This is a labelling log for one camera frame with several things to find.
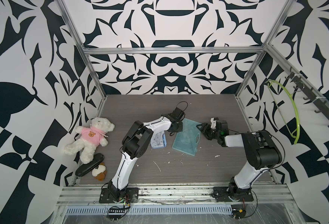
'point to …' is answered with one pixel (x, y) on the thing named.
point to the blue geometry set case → (159, 140)
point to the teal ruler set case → (187, 140)
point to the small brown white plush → (99, 171)
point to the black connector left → (115, 217)
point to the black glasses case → (98, 158)
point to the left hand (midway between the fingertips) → (179, 126)
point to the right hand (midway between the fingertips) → (198, 126)
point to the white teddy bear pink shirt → (91, 136)
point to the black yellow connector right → (238, 211)
